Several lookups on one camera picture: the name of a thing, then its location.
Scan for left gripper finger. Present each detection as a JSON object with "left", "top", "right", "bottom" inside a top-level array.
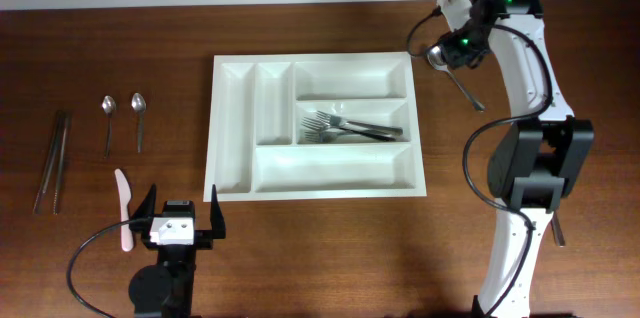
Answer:
[
  {"left": 129, "top": 184, "right": 157, "bottom": 232},
  {"left": 210, "top": 184, "right": 226, "bottom": 240}
]

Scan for large silver spoon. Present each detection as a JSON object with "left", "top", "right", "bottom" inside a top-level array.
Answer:
[
  {"left": 427, "top": 46, "right": 485, "bottom": 112},
  {"left": 550, "top": 212, "right": 566, "bottom": 247}
]

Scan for silver fork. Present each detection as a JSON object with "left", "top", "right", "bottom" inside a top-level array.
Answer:
[
  {"left": 304, "top": 130, "right": 395, "bottom": 143},
  {"left": 301, "top": 117, "right": 386, "bottom": 135},
  {"left": 316, "top": 111, "right": 404, "bottom": 136}
]

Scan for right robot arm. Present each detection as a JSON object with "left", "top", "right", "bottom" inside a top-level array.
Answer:
[{"left": 432, "top": 0, "right": 594, "bottom": 317}]

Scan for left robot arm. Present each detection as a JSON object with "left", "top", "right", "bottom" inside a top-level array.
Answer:
[{"left": 128, "top": 186, "right": 226, "bottom": 317}]

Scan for white plastic butter knife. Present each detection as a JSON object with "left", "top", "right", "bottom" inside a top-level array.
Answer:
[{"left": 114, "top": 169, "right": 134, "bottom": 252}]

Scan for white plastic cutlery tray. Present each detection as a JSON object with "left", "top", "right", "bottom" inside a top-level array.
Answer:
[{"left": 203, "top": 52, "right": 427, "bottom": 202}]

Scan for right small teaspoon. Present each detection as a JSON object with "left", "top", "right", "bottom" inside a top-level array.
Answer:
[{"left": 131, "top": 92, "right": 147, "bottom": 153}]

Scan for small teaspoon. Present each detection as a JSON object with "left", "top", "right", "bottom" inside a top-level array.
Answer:
[
  {"left": 102, "top": 95, "right": 117, "bottom": 158},
  {"left": 131, "top": 92, "right": 147, "bottom": 153}
]

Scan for left small teaspoon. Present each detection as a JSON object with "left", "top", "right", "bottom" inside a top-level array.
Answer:
[{"left": 102, "top": 95, "right": 117, "bottom": 158}]

